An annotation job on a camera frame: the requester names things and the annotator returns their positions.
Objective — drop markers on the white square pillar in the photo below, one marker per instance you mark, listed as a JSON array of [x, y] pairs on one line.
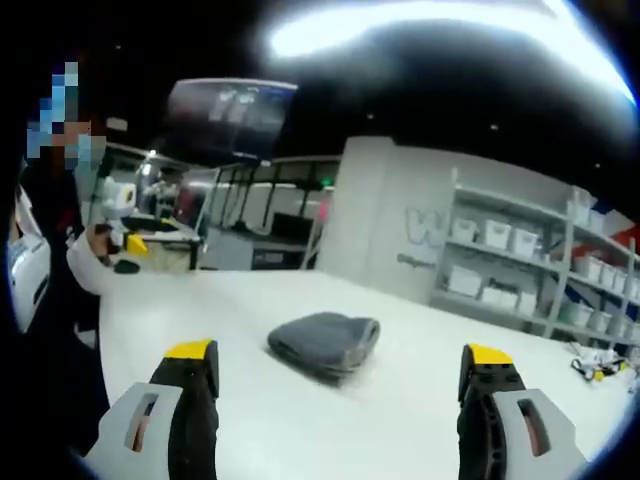
[[380, 220]]

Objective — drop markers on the hanging dark display screen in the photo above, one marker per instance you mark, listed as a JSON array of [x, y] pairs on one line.
[[230, 120]]

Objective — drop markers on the background work cart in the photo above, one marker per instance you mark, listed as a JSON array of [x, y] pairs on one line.
[[167, 245]]

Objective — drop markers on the small clutter of parts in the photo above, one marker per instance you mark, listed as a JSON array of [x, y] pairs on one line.
[[597, 364]]

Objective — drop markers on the grey towel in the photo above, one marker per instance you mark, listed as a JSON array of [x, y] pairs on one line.
[[325, 345]]

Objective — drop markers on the bright ceiling light strip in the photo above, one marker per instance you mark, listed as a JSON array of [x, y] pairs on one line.
[[425, 25]]

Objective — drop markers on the red and blue wall banner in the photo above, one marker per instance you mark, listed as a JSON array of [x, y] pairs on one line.
[[607, 225]]

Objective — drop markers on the person's dark clothed torso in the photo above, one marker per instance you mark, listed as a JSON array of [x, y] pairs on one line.
[[60, 280]]

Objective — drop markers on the grey metal shelf rack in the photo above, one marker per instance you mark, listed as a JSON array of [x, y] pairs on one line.
[[555, 235]]

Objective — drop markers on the black box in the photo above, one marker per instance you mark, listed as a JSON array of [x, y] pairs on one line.
[[277, 259]]

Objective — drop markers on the white chest-worn device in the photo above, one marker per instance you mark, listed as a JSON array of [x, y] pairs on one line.
[[27, 270]]

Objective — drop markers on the person's left hand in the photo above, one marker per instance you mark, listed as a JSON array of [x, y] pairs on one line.
[[102, 245]]

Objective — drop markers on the rows of white storage bins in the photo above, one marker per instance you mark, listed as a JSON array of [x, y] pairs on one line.
[[505, 235]]

